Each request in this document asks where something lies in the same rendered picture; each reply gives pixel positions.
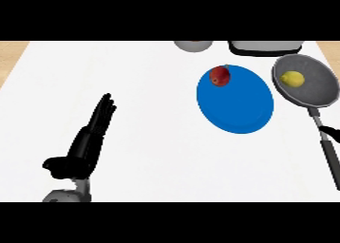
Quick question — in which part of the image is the grey frying pan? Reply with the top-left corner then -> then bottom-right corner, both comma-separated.
271,53 -> 340,192

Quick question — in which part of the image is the grey round bowl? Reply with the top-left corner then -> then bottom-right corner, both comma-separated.
173,40 -> 215,53

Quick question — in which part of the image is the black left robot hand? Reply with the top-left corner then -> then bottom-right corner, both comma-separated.
42,92 -> 119,180

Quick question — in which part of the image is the blue plate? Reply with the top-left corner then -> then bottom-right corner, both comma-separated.
196,65 -> 275,135

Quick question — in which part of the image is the red apple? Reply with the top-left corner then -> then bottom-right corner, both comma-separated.
210,65 -> 232,87

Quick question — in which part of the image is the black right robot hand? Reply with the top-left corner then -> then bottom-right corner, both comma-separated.
318,125 -> 340,147

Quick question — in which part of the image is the yellow lemon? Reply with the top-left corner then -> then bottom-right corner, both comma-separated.
280,70 -> 306,88

